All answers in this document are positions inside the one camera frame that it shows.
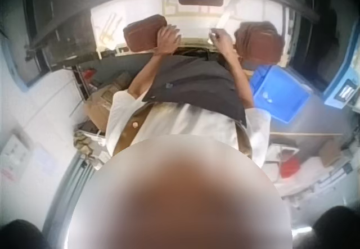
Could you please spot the person's right hand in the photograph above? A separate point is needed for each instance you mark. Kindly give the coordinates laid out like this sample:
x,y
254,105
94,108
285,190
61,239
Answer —
x,y
225,42

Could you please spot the person's left hand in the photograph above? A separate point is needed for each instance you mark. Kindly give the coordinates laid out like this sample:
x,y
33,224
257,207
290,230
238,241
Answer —
x,y
167,41

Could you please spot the brown leather pouch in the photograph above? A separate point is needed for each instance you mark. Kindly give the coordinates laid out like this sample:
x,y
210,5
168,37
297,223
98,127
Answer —
x,y
142,32

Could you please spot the large brown leather bag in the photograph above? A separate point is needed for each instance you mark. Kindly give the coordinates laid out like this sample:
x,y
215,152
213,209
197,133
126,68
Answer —
x,y
258,42

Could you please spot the blue plastic crate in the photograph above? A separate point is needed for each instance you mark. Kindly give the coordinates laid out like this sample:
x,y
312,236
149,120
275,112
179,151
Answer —
x,y
281,94

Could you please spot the small red object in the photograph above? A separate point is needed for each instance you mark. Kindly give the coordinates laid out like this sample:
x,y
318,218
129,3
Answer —
x,y
89,73

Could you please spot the brown cardboard box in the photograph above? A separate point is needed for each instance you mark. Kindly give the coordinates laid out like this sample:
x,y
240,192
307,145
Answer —
x,y
101,103

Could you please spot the blue framed panel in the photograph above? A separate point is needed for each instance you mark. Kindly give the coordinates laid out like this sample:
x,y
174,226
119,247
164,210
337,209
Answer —
x,y
341,74

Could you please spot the heap of crumpled cloths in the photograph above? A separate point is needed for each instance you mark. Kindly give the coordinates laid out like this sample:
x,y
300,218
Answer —
x,y
84,143

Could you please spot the black framed screen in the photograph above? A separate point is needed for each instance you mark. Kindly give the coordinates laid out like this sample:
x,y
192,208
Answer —
x,y
25,35

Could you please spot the red plastic container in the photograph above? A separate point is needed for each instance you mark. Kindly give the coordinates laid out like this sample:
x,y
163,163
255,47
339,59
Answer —
x,y
290,167

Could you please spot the cluttered white shelf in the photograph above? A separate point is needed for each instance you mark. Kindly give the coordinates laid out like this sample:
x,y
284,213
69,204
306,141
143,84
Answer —
x,y
312,162

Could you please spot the white wall box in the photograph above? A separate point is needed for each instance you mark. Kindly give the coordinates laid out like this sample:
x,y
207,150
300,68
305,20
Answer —
x,y
14,156

